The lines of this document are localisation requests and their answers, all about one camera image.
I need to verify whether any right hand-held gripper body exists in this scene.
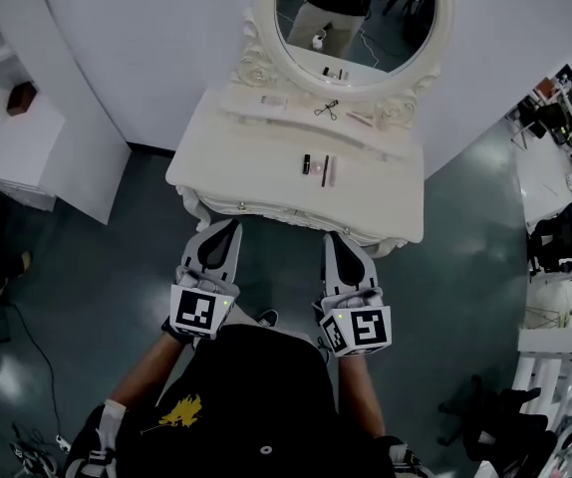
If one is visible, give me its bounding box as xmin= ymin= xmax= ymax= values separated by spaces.
xmin=311 ymin=287 xmax=394 ymax=359

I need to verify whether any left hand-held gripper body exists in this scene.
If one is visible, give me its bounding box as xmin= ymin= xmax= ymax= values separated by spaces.
xmin=168 ymin=265 xmax=242 ymax=342

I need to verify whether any black eyelash curler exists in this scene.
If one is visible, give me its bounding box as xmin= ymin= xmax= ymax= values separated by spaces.
xmin=313 ymin=99 xmax=342 ymax=122

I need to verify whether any white product box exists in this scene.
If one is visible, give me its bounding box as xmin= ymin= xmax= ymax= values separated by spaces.
xmin=258 ymin=93 xmax=290 ymax=112

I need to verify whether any person's left forearm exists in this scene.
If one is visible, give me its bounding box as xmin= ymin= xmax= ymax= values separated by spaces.
xmin=109 ymin=334 xmax=193 ymax=410

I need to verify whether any person's right forearm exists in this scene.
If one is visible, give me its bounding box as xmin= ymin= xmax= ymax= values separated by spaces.
xmin=338 ymin=354 xmax=388 ymax=440

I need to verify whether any white vanity table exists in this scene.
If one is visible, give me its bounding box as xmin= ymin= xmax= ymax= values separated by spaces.
xmin=163 ymin=86 xmax=427 ymax=261

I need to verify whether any person's black shirt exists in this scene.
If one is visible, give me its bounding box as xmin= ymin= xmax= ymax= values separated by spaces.
xmin=64 ymin=324 xmax=420 ymax=478

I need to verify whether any toppled black office chair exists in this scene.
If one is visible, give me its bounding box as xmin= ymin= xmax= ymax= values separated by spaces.
xmin=436 ymin=373 xmax=560 ymax=462

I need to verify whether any white baluster railing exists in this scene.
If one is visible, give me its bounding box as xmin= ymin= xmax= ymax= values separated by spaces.
xmin=512 ymin=326 xmax=572 ymax=420

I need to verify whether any white office desk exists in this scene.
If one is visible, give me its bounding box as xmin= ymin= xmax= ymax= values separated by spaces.
xmin=507 ymin=62 xmax=572 ymax=203

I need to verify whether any white low cabinet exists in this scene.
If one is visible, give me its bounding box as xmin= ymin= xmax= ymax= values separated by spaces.
xmin=0 ymin=91 xmax=67 ymax=212

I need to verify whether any brown hexagonal box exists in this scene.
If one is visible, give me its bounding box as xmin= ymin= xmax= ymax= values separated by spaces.
xmin=5 ymin=80 xmax=39 ymax=119

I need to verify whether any oval white framed mirror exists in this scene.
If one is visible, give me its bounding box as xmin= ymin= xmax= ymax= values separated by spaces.
xmin=229 ymin=0 xmax=455 ymax=119

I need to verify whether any black wrist strap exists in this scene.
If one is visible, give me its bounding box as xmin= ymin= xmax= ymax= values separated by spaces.
xmin=159 ymin=315 xmax=187 ymax=342

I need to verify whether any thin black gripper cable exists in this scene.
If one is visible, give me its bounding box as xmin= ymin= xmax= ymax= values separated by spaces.
xmin=315 ymin=335 xmax=333 ymax=366

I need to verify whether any grey backpack strap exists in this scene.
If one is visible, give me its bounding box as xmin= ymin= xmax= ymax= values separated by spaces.
xmin=86 ymin=398 xmax=129 ymax=478
xmin=388 ymin=440 xmax=431 ymax=478

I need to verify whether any black floor cable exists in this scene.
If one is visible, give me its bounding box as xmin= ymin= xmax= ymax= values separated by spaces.
xmin=10 ymin=300 xmax=64 ymax=440

